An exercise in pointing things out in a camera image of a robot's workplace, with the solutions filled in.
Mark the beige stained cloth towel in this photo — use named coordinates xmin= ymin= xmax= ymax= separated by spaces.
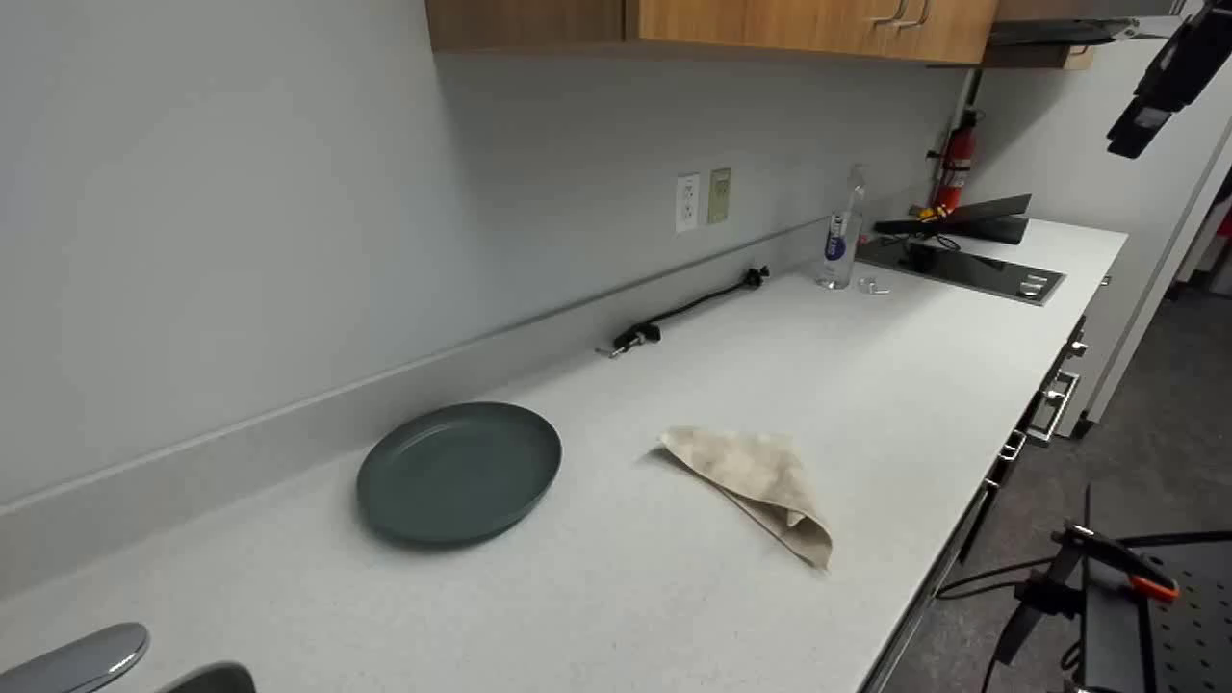
xmin=655 ymin=423 xmax=841 ymax=574

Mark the black perforated mounting table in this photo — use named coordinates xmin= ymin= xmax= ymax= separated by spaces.
xmin=1079 ymin=536 xmax=1232 ymax=693

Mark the grey metal faucet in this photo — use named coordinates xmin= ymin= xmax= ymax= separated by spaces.
xmin=0 ymin=620 xmax=155 ymax=693

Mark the white wall power outlet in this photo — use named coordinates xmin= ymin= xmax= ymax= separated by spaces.
xmin=676 ymin=173 xmax=706 ymax=235

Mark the black folded angled board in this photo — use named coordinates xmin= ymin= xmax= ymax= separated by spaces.
xmin=871 ymin=194 xmax=1036 ymax=246

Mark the orange handled black clamp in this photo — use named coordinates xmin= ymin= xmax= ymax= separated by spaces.
xmin=999 ymin=520 xmax=1186 ymax=666

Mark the clear plastic water bottle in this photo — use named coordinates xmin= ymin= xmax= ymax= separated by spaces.
xmin=817 ymin=163 xmax=871 ymax=294

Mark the black floor cable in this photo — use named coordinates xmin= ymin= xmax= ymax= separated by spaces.
xmin=934 ymin=549 xmax=1066 ymax=608

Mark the dark green round plate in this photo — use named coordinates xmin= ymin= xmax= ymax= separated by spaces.
xmin=355 ymin=400 xmax=567 ymax=549

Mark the wooden wall cabinet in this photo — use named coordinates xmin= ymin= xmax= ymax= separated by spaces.
xmin=423 ymin=0 xmax=1003 ymax=70

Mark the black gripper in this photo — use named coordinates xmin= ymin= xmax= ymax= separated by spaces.
xmin=1106 ymin=4 xmax=1232 ymax=163

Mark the flat black tray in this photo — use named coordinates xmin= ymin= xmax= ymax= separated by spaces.
xmin=857 ymin=235 xmax=1066 ymax=307

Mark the sink basin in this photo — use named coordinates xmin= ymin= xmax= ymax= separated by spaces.
xmin=160 ymin=657 xmax=261 ymax=693

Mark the black cable on countertop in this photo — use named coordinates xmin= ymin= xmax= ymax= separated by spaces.
xmin=605 ymin=263 xmax=773 ymax=359

